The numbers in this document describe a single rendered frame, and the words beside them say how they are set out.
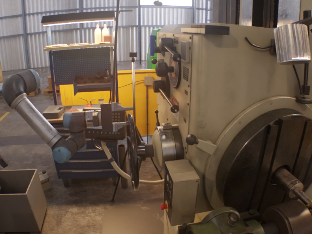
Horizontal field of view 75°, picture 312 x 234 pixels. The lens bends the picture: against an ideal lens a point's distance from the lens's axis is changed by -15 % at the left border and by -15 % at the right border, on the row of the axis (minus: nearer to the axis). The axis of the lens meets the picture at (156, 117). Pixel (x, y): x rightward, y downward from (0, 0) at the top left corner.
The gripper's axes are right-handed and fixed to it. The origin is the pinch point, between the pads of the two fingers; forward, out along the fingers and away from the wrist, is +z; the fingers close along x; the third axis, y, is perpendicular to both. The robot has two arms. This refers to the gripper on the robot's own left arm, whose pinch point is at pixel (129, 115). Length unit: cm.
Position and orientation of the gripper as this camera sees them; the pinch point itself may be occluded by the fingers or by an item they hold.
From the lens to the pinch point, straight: 112.4
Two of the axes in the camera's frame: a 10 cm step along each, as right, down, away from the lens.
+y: -1.8, -1.1, 9.8
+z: 9.8, -0.7, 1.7
